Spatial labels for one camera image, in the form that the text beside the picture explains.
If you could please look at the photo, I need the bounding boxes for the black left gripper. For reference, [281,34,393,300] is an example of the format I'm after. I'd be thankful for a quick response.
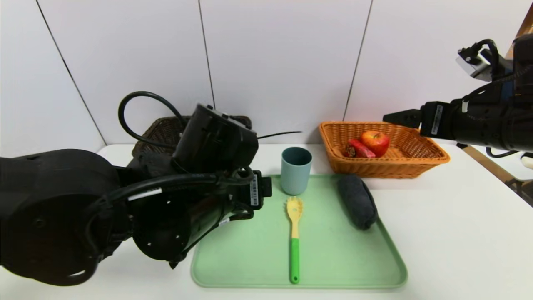
[238,170,272,210]

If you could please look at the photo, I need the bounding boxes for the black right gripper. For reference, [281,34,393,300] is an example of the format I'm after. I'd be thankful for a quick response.
[383,92,507,149]

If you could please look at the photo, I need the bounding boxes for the red apple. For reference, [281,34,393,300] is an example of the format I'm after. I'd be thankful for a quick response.
[361,130,390,158]

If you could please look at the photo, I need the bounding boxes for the red juice carton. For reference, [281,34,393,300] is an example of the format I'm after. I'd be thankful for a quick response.
[344,139,376,158]

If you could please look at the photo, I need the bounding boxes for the yellow green pasta spoon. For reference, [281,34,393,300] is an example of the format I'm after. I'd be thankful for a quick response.
[286,196,304,284]

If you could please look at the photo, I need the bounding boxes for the dark grey towel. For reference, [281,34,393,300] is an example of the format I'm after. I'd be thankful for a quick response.
[337,174,378,230]

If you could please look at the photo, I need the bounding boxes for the orange wicker basket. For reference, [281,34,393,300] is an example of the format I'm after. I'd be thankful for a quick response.
[319,122,450,179]

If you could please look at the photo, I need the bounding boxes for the dark brown wicker basket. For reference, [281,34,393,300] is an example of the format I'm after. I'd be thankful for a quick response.
[132,116,253,159]

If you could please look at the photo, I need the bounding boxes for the blue-grey plastic cup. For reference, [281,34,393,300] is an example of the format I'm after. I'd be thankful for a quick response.
[281,147,313,196]

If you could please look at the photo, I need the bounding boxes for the light green plastic tray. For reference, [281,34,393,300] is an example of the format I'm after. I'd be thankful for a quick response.
[191,174,408,288]

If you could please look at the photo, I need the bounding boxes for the wooden cabinet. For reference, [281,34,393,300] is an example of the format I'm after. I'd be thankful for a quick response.
[506,4,533,59]

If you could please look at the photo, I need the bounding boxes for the thin black cable tie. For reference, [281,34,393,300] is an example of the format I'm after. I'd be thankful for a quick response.
[257,131,302,139]

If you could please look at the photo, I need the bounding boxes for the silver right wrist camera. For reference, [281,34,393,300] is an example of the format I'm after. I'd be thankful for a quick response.
[455,46,492,82]

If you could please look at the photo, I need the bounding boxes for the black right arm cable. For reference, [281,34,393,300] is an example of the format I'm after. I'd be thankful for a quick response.
[471,39,501,80]

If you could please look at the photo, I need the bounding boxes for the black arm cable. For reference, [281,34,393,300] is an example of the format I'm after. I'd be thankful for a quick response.
[471,39,501,80]
[118,91,188,148]

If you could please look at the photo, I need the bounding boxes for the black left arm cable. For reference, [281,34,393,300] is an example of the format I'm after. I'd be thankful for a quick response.
[118,91,188,148]

